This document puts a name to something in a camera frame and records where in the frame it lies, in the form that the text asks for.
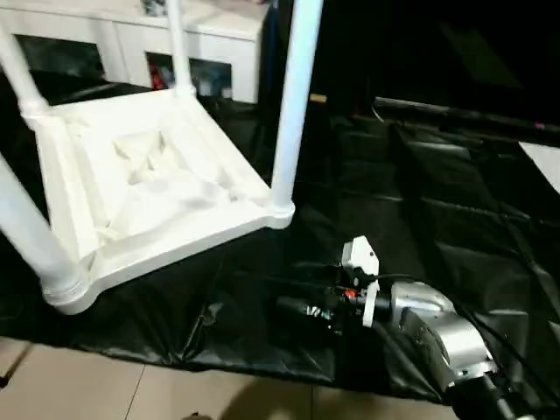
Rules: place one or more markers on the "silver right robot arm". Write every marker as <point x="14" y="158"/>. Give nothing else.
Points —
<point x="446" y="332"/>

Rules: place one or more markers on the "white flat board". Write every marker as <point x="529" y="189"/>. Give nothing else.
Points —
<point x="544" y="162"/>

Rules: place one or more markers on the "black mat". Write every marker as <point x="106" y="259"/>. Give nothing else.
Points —
<point x="420" y="219"/>

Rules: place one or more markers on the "white plastic table top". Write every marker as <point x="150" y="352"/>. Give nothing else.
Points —
<point x="149" y="175"/>

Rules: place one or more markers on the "dark glass bowl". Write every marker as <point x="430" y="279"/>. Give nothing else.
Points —
<point x="156" y="5"/>

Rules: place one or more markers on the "large black furniture piece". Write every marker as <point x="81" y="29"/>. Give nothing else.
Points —
<point x="437" y="44"/>

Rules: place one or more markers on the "white cabinet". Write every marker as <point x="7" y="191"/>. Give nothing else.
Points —
<point x="131" y="35"/>

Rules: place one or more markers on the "white plastic table leg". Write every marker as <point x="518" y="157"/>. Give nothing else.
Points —
<point x="293" y="96"/>
<point x="19" y="70"/>
<point x="178" y="44"/>
<point x="31" y="227"/>

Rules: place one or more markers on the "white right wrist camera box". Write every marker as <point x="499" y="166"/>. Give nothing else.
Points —
<point x="360" y="271"/>

